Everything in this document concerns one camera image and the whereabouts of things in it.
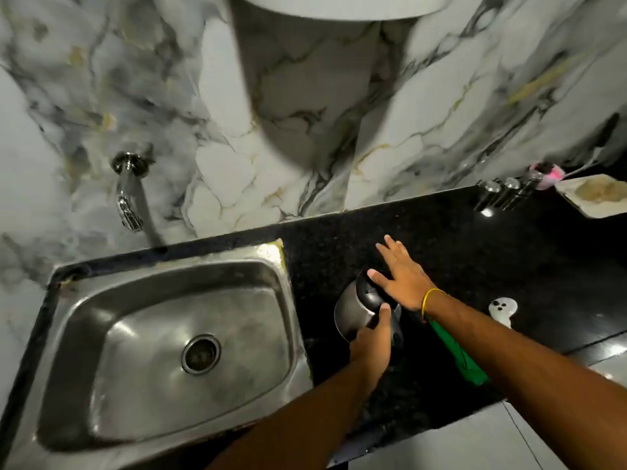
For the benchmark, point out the brown cup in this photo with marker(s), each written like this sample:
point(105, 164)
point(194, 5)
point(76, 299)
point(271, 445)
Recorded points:
point(590, 190)
point(614, 188)

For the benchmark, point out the cream rectangular tray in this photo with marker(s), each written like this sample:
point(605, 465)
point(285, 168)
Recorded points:
point(595, 207)

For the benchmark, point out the short steel canister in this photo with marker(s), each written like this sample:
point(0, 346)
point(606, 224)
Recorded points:
point(487, 195)

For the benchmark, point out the pink round container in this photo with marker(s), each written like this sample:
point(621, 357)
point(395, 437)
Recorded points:
point(551, 176)

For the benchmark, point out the stainless steel sink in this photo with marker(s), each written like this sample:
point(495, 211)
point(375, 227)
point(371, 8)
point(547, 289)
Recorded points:
point(147, 357)

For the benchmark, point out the person's right hand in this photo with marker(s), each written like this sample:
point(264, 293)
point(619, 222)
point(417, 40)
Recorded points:
point(406, 281)

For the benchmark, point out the chrome wall tap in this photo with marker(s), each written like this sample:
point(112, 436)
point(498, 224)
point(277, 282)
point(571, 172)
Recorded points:
point(128, 190)

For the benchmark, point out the person's right forearm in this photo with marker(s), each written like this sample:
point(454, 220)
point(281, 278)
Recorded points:
point(529, 381)

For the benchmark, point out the white handheld controller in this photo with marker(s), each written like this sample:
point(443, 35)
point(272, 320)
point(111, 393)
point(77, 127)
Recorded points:
point(503, 310)

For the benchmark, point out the yellow wrist band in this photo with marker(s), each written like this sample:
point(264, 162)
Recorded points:
point(425, 300)

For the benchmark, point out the white round fixture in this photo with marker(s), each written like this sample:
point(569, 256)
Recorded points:
point(348, 7)

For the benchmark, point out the medium steel canister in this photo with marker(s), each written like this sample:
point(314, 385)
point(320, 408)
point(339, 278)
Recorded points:
point(507, 190)

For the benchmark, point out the green cloth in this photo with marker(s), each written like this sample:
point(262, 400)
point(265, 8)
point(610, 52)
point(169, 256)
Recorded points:
point(463, 359)

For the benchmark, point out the person's left hand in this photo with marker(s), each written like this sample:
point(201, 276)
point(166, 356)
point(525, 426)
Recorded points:
point(372, 345)

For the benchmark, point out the round sink drain strainer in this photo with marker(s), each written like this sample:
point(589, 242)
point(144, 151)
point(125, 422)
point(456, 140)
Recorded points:
point(201, 354)

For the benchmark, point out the person's left forearm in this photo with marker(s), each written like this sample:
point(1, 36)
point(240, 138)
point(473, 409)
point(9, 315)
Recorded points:
point(303, 420)

